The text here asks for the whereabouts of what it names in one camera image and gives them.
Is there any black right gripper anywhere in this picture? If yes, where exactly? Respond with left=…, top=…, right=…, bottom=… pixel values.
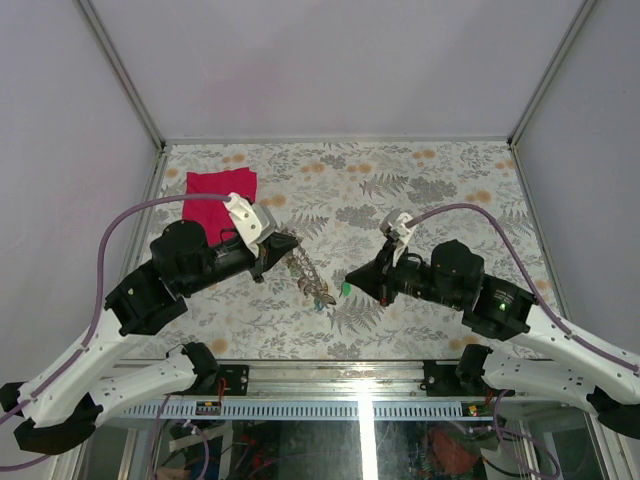
left=345, top=239, right=464, bottom=309

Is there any green tagged key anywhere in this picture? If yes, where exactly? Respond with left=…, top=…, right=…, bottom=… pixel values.
left=340, top=282, right=352, bottom=297

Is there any grey metal key organiser ring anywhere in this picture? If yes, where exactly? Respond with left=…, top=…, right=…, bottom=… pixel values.
left=282, top=227, right=337, bottom=311

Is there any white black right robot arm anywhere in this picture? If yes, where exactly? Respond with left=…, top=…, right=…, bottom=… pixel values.
left=345, top=240, right=639, bottom=438

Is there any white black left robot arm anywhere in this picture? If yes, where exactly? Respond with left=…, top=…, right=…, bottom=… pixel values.
left=1, top=221, right=299, bottom=455

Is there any red folded cloth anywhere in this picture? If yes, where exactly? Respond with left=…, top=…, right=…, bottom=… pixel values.
left=180, top=168, right=260, bottom=241

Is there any floral table mat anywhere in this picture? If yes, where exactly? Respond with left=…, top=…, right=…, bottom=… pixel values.
left=132, top=141, right=556, bottom=360

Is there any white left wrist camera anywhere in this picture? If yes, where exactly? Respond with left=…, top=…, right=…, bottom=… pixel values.
left=225, top=193, right=277, bottom=256

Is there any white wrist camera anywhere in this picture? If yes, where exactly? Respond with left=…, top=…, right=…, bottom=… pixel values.
left=225, top=193, right=277, bottom=256
left=380, top=209, right=414, bottom=267

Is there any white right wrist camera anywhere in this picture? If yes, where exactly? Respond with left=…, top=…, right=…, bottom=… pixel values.
left=380, top=209, right=414, bottom=267

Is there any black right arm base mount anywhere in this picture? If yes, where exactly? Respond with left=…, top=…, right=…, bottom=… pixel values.
left=419, top=360, right=486, bottom=398

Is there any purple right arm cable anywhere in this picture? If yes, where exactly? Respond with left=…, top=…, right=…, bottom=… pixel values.
left=410, top=202, right=640, bottom=374

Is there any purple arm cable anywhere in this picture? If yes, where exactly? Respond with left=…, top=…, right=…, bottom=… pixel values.
left=0, top=193, right=232, bottom=471
left=410, top=202, right=640, bottom=374

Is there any aluminium front rail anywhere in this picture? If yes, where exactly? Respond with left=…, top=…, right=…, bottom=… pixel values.
left=77, top=358, right=614, bottom=399

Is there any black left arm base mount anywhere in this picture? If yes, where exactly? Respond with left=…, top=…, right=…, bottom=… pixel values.
left=196, top=364, right=250, bottom=397

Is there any white slotted cable duct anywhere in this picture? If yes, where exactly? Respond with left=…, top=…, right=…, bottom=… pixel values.
left=122, top=399, right=491, bottom=422

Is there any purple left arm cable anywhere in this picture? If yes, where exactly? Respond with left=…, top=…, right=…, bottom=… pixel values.
left=0, top=193, right=232, bottom=471

